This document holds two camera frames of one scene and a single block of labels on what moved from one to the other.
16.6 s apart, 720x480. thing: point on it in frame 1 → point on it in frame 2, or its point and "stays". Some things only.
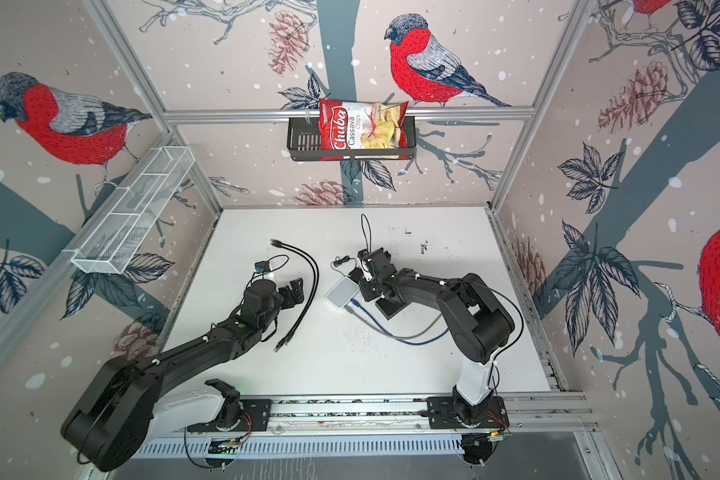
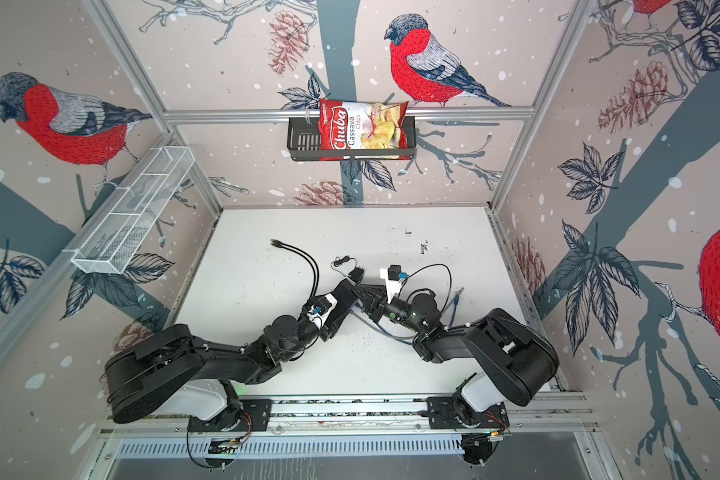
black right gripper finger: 366,263 → 371,294
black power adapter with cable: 355,274 stays
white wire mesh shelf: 109,245 stays
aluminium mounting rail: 534,412 stays
